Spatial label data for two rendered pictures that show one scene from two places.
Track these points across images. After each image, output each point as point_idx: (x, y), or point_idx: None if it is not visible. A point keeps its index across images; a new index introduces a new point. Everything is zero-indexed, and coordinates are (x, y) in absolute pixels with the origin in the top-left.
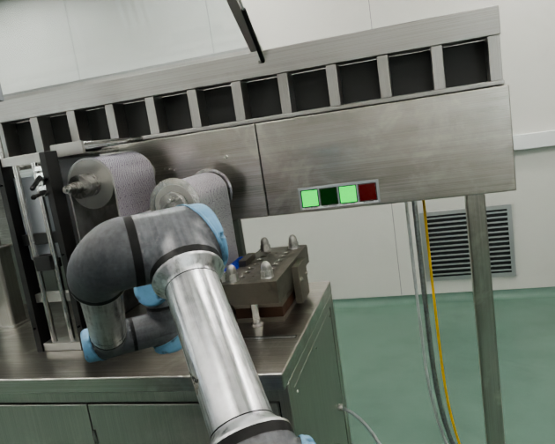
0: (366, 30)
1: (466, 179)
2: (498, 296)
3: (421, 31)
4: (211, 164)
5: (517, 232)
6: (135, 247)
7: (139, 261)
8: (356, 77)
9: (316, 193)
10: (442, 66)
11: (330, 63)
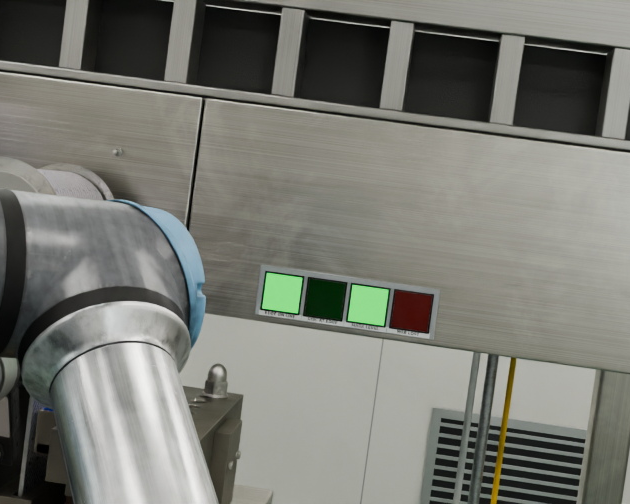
0: None
1: (621, 337)
2: None
3: (604, 11)
4: (79, 159)
5: (625, 499)
6: (15, 259)
7: (15, 294)
8: (444, 66)
9: (300, 285)
10: (628, 94)
11: (404, 20)
